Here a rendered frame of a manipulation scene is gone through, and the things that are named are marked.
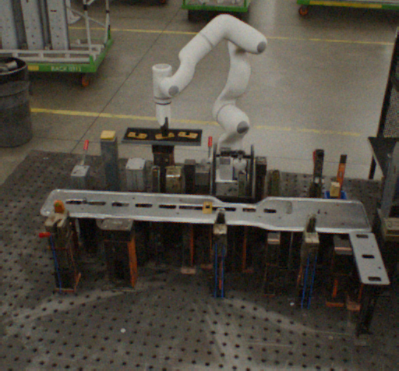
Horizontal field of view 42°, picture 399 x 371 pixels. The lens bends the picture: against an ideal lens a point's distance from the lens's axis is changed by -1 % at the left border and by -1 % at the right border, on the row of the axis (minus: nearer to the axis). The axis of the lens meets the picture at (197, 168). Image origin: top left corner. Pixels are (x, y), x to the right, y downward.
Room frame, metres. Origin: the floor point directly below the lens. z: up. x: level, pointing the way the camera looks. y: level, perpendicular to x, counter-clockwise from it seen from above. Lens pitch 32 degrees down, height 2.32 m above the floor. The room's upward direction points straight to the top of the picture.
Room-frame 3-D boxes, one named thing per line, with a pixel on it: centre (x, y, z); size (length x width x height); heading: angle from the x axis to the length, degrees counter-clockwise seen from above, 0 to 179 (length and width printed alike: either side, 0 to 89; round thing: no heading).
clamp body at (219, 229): (1.63, -0.09, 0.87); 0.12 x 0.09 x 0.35; 175
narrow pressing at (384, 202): (1.74, -0.77, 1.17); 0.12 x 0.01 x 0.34; 175
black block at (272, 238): (1.62, -0.30, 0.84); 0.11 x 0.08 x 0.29; 175
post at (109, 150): (2.18, 0.42, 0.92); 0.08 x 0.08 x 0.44; 85
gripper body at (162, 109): (2.16, 0.15, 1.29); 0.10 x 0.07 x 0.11; 16
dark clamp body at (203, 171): (2.01, -0.02, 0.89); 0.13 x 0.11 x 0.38; 175
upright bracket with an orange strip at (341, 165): (1.92, -0.62, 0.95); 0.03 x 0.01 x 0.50; 85
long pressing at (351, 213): (1.80, -0.02, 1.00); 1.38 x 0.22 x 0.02; 85
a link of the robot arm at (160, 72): (2.15, 0.15, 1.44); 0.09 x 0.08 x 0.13; 28
